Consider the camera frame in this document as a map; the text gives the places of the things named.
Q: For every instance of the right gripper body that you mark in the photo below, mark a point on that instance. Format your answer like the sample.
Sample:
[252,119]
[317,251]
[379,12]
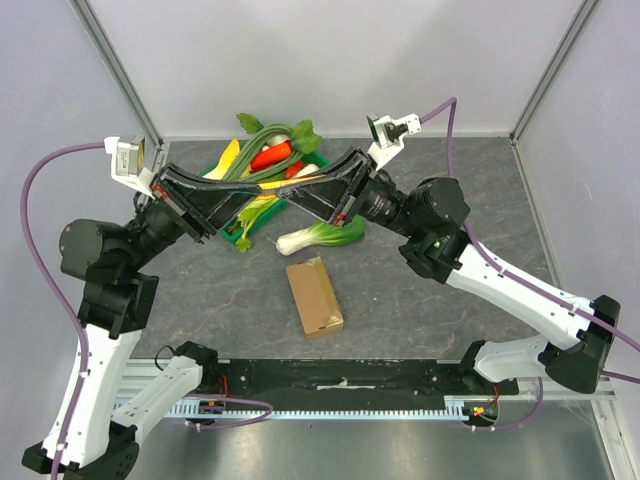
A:
[353,186]

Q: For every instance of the yellow corn cob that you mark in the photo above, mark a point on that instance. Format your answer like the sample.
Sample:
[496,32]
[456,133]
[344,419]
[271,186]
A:
[225,161]

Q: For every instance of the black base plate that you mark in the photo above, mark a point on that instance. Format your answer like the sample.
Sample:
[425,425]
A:
[342,385]

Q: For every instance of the green white leek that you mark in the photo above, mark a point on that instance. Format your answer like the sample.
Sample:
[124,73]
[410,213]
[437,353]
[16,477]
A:
[248,217]

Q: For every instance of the green plastic vegetable tray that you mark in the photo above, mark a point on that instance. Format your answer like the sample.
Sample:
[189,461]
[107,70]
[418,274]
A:
[233,230]

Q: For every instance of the brown cardboard express box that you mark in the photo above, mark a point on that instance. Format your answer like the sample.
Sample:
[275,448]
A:
[315,299]

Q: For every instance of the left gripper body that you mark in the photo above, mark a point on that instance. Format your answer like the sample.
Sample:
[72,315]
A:
[185,212]

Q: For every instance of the grey cable duct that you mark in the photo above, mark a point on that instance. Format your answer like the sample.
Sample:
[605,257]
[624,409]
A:
[193,408]

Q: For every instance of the green bok choy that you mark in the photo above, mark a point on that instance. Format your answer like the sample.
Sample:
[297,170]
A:
[321,234]

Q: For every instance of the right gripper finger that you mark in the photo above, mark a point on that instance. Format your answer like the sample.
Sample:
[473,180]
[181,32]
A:
[350,164]
[329,204]

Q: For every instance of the green long beans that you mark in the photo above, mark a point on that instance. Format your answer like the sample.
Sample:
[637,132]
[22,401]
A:
[241,170]

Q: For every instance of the red chili pepper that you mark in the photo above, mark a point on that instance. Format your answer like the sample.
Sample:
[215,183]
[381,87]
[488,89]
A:
[271,156]

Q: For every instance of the green leafy vegetable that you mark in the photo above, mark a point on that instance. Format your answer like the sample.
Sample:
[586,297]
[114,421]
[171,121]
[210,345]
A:
[303,137]

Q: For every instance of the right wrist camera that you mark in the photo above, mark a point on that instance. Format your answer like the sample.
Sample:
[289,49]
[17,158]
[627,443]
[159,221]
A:
[388,136]

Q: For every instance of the yellow utility knife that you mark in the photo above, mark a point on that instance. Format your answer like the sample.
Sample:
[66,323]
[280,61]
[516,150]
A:
[268,186]

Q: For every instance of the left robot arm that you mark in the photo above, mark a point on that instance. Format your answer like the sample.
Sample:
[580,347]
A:
[91,438]

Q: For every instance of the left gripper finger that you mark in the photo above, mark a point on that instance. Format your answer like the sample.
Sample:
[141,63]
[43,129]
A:
[219,208]
[188,184]

